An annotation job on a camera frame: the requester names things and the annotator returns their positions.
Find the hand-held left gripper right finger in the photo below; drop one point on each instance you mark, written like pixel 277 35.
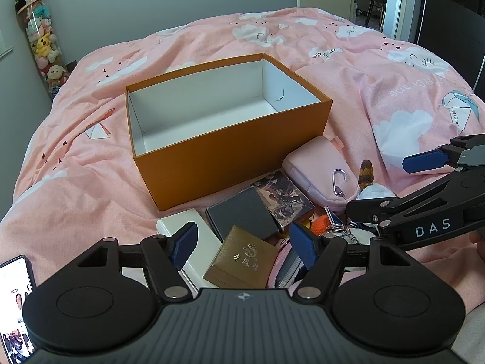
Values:
pixel 303 243

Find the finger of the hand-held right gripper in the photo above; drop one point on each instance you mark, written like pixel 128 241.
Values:
pixel 424 161
pixel 379 209

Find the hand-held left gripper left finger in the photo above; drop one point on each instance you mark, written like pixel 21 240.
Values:
pixel 187 239

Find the white box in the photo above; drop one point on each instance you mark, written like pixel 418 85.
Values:
pixel 168 223

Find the pink card holder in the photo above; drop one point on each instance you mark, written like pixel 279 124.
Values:
pixel 282 269

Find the illustrated card box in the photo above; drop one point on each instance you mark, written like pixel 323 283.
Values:
pixel 280 197

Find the dark grey box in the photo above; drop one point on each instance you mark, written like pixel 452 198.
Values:
pixel 242 212

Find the pink fabric pouch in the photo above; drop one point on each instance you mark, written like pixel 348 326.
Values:
pixel 314 163

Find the orange cardboard box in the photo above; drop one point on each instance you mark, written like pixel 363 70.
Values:
pixel 227 167

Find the orange crochet charm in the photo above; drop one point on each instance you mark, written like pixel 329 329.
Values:
pixel 319 223

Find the brown gift box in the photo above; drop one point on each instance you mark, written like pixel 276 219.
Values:
pixel 235 261

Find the silver carabiner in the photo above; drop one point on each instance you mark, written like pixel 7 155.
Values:
pixel 332 182

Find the pink cloud print quilt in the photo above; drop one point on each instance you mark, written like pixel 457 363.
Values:
pixel 379 94

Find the light grey cloth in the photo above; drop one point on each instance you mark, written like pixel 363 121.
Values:
pixel 471 333

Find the black wardrobe panel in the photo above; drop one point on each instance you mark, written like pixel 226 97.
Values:
pixel 454 19

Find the dark chair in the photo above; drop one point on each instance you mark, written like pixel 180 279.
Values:
pixel 375 2

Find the smartphone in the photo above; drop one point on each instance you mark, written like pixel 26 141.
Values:
pixel 15 292

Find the clear tube of plush toys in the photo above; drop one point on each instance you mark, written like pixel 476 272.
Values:
pixel 43 41

